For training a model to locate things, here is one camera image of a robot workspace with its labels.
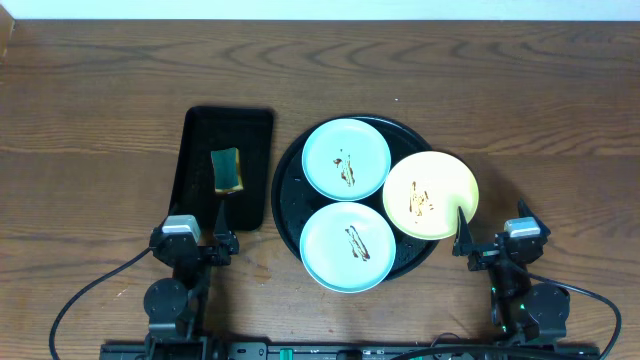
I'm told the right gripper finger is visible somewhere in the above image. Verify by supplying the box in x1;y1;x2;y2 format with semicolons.
452;207;473;256
517;199;535;218

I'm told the yellow plate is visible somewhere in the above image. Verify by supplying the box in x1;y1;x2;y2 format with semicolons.
382;151;479;241

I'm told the yellow green scrub sponge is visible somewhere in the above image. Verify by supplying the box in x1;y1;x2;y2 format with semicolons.
211;147;244;195

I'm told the light blue plate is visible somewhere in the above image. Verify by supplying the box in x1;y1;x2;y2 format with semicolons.
301;118;391;201
299;202;396;294

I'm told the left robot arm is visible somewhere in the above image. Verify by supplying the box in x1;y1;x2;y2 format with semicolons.
138;202;239;360

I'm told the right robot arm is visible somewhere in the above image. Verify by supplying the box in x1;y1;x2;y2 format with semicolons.
452;201;570;346

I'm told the black round tray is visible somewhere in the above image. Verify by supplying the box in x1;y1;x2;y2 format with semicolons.
271;114;438;281

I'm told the black rectangular tray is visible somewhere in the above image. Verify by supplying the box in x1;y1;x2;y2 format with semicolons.
169;106;275;232

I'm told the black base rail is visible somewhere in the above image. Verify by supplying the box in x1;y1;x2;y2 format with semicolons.
99;341;599;360

